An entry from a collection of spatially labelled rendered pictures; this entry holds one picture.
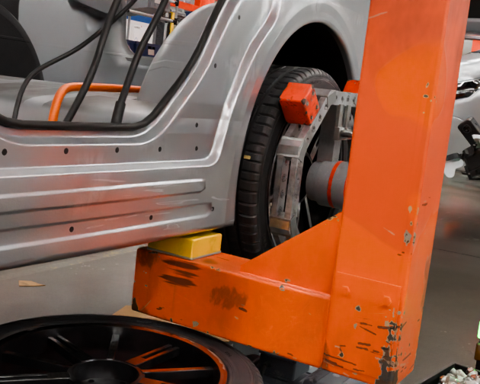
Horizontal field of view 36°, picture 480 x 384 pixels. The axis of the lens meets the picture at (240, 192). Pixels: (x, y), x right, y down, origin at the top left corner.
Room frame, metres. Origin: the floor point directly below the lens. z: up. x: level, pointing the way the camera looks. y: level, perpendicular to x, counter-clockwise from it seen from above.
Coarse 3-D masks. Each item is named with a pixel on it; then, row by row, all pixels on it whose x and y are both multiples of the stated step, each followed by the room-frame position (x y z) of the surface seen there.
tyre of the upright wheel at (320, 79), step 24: (288, 72) 2.10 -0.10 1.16; (312, 72) 2.14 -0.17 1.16; (264, 96) 2.02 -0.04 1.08; (264, 120) 1.95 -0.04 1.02; (264, 144) 1.93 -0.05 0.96; (240, 168) 1.94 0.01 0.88; (264, 168) 1.93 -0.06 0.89; (240, 192) 1.92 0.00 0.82; (264, 192) 1.95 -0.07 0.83; (240, 216) 1.93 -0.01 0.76; (264, 216) 1.97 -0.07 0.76; (240, 240) 1.97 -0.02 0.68; (264, 240) 1.98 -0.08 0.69
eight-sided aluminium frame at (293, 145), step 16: (320, 96) 2.04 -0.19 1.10; (336, 96) 2.09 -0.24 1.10; (352, 96) 2.19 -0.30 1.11; (320, 112) 2.00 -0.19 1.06; (352, 112) 2.25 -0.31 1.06; (288, 128) 1.98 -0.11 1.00; (304, 128) 1.96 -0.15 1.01; (352, 128) 2.34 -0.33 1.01; (288, 144) 1.93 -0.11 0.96; (304, 144) 1.93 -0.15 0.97; (288, 160) 1.96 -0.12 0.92; (288, 192) 1.92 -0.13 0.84; (272, 208) 1.94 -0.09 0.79; (288, 208) 1.92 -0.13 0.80; (272, 224) 1.94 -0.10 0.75; (288, 224) 1.91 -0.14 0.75
